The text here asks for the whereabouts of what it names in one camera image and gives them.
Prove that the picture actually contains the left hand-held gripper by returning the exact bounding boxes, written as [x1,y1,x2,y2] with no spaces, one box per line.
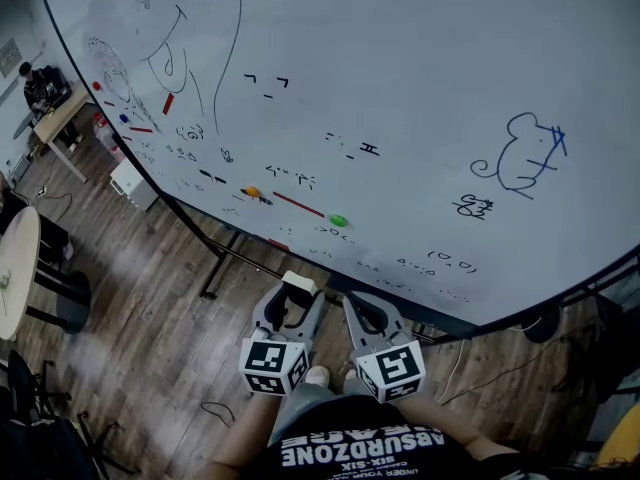
[239,279,327,397]

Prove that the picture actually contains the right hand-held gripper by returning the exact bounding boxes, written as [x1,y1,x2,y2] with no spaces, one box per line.
[341,291,427,405]

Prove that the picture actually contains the white whiteboard eraser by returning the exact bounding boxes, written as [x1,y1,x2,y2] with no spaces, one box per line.
[281,270,318,297]

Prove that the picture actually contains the large white whiteboard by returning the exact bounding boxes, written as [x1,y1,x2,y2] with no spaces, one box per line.
[39,0,640,327]

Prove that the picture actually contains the person's left forearm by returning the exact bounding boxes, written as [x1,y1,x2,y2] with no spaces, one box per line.
[203,391,287,480]

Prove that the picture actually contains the person's right forearm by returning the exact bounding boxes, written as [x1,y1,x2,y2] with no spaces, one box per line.
[398,393,524,472]

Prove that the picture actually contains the black whiteboard stand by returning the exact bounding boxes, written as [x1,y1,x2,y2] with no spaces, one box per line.
[198,195,331,300]

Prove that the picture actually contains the person's grey trousers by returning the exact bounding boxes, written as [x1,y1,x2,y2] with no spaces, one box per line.
[269,378,374,447]

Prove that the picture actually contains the person's black printed t-shirt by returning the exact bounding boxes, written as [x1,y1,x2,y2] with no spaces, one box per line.
[257,396,556,480]

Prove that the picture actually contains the small white cabinet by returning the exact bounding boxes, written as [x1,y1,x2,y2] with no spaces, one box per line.
[109,159,160,213]

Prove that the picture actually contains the black round stool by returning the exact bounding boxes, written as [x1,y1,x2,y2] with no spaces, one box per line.
[24,267,93,335]

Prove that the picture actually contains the white bottle with red cap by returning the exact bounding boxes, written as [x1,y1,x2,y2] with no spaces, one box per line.
[92,112,115,145]

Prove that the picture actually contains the black office chair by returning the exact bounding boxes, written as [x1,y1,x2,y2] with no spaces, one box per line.
[0,349,129,480]

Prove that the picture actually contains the round beige table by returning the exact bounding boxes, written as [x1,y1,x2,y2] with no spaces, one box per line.
[0,206,42,342]

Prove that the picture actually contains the yellow object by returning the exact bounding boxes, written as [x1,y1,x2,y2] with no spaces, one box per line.
[593,406,640,471]

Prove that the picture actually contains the light wooden rectangular table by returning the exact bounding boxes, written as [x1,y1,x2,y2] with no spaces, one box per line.
[29,86,97,184]

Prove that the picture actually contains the white floor cable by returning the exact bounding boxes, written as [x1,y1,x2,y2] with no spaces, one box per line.
[435,336,470,405]

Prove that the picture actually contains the black looped floor cable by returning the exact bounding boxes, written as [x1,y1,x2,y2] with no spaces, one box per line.
[199,399,237,428]

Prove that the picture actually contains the grey wall sign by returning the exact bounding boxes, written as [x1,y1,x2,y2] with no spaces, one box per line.
[0,37,21,78]

